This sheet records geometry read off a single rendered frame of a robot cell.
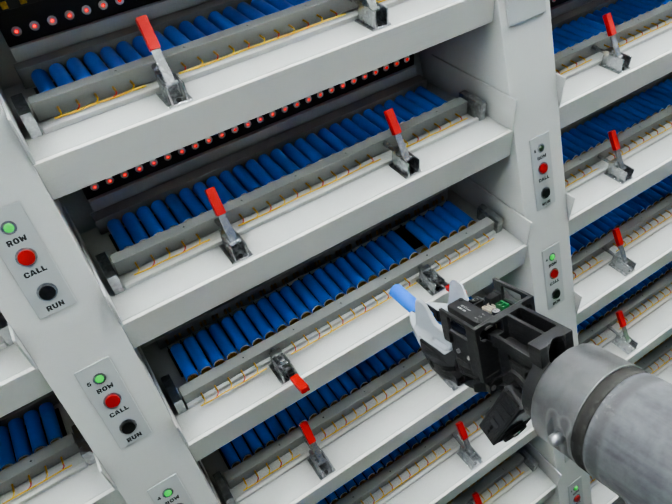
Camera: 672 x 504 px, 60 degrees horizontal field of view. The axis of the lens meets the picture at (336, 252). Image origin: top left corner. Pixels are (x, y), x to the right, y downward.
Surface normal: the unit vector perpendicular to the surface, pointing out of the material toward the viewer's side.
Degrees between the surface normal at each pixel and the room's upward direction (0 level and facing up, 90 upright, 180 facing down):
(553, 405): 54
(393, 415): 19
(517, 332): 89
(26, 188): 90
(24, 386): 109
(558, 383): 37
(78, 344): 90
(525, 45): 90
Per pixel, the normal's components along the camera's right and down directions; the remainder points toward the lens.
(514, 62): 0.48, 0.30
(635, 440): -0.74, -0.40
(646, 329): -0.09, -0.70
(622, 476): -0.88, 0.26
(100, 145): 0.54, 0.56
